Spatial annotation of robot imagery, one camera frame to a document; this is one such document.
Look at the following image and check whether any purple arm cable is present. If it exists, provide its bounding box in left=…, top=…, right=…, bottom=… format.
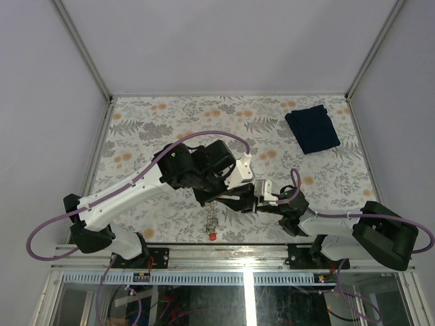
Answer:
left=26, top=130, right=251, bottom=261
left=277, top=168, right=435, bottom=255

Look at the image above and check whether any dark blue folded cloth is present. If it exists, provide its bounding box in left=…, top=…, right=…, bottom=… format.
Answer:
left=285, top=105, right=341, bottom=155

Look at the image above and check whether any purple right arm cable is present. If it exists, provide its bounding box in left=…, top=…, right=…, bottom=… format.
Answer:
left=277, top=168, right=435, bottom=255

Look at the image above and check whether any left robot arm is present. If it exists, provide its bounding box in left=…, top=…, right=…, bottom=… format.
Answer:
left=63, top=141, right=251, bottom=268

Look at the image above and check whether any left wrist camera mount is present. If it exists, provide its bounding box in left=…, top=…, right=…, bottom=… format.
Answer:
left=224, top=153, right=255, bottom=189

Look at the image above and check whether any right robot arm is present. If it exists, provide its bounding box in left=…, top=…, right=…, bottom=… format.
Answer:
left=218, top=181, right=419, bottom=271

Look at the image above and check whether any white slotted cable duct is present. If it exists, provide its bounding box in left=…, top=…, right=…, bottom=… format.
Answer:
left=63, top=272, right=335, bottom=287

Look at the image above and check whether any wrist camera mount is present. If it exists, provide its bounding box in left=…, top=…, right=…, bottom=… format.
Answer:
left=254, top=179, right=278, bottom=206
left=224, top=153, right=255, bottom=189

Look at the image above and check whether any metal base rail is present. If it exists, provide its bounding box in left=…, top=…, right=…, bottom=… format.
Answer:
left=50, top=242, right=327, bottom=271

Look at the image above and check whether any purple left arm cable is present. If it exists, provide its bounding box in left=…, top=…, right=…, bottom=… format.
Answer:
left=26, top=130, right=251, bottom=261

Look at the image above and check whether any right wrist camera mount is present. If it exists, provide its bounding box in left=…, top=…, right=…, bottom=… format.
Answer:
left=254, top=179, right=278, bottom=206

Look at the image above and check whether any large metal keyring disc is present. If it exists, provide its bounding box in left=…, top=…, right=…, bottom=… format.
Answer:
left=205, top=202, right=219, bottom=235

